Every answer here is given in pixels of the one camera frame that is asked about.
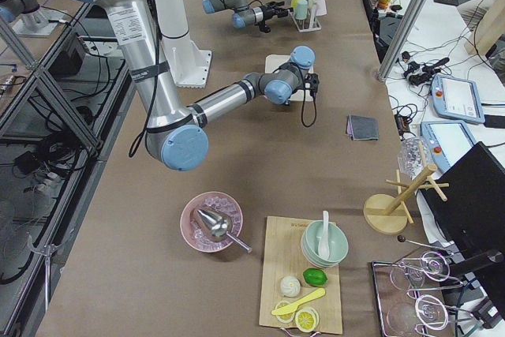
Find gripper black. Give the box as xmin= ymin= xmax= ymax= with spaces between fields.
xmin=260 ymin=1 xmax=293 ymax=21

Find beige rabbit tray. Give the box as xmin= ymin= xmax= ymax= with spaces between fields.
xmin=264 ymin=54 xmax=313 ymax=102

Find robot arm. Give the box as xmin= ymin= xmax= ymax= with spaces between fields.
xmin=202 ymin=0 xmax=293 ymax=33
xmin=79 ymin=0 xmax=315 ymax=171

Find green cup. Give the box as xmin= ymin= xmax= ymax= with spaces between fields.
xmin=294 ymin=0 xmax=308 ymax=21

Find pink cup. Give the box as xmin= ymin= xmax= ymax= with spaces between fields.
xmin=316 ymin=0 xmax=327 ymax=17

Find clear textured glass cup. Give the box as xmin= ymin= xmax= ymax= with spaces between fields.
xmin=398 ymin=137 xmax=425 ymax=178

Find folded grey cloth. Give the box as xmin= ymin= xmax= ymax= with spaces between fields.
xmin=346 ymin=114 xmax=379 ymax=140

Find teach pendant far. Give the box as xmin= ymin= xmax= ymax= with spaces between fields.
xmin=431 ymin=73 xmax=485 ymax=124

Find teach pendant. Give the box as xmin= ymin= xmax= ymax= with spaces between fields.
xmin=421 ymin=120 xmax=477 ymax=173
xmin=431 ymin=73 xmax=485 ymax=124

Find teach pendant near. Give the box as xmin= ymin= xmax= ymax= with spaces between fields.
xmin=421 ymin=120 xmax=477 ymax=173

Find metal ice scoop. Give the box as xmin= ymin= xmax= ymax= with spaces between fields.
xmin=192 ymin=206 xmax=252 ymax=253

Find wooden mug tree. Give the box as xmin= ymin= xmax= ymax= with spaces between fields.
xmin=363 ymin=163 xmax=448 ymax=235

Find pink bowl with ice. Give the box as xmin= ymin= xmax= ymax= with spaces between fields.
xmin=180 ymin=191 xmax=243 ymax=253

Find stacked green bowls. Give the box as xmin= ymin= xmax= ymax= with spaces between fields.
xmin=301 ymin=219 xmax=350 ymax=269

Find white ceramic spoon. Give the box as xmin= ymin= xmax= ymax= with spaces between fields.
xmin=318 ymin=210 xmax=330 ymax=260

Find green lime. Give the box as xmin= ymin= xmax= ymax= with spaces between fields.
xmin=302 ymin=268 xmax=328 ymax=286

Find wooden cutting board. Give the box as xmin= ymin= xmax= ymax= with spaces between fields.
xmin=258 ymin=216 xmax=343 ymax=333

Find white steamed bun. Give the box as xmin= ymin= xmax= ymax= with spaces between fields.
xmin=279 ymin=275 xmax=301 ymax=298

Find black monitor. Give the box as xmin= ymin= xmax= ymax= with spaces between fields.
xmin=421 ymin=142 xmax=504 ymax=316

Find yellow plastic knife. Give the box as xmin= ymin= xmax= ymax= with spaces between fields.
xmin=271 ymin=288 xmax=326 ymax=316

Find lemon slice behind knife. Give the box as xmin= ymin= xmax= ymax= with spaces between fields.
xmin=275 ymin=300 xmax=294 ymax=324

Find lemon slice front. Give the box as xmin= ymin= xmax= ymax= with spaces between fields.
xmin=294 ymin=307 xmax=320 ymax=333

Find white wire cup rack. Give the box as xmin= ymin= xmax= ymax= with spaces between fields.
xmin=290 ymin=0 xmax=321 ymax=32

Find white camera pole base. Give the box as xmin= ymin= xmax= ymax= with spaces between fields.
xmin=155 ymin=0 xmax=212 ymax=88

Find aluminium frame post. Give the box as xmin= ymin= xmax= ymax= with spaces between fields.
xmin=377 ymin=0 xmax=425 ymax=82

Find black wire glass rack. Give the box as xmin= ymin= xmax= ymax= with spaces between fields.
xmin=368 ymin=236 xmax=505 ymax=337

